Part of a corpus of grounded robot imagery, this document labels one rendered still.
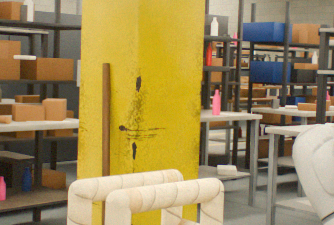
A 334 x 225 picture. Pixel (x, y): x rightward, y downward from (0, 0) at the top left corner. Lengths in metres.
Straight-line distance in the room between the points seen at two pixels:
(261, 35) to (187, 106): 6.56
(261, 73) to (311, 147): 7.45
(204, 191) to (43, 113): 4.24
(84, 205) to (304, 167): 0.49
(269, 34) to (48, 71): 3.29
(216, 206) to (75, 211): 0.20
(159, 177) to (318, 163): 0.36
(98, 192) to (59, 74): 5.41
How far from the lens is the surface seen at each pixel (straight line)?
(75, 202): 0.89
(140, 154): 1.91
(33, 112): 5.10
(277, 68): 8.61
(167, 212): 1.00
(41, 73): 6.20
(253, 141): 6.63
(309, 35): 9.24
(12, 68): 6.11
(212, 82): 7.67
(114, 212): 0.83
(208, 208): 0.94
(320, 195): 1.24
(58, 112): 5.13
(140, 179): 0.95
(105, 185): 0.91
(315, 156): 1.23
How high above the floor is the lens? 1.37
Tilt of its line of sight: 3 degrees down
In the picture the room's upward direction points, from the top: 2 degrees clockwise
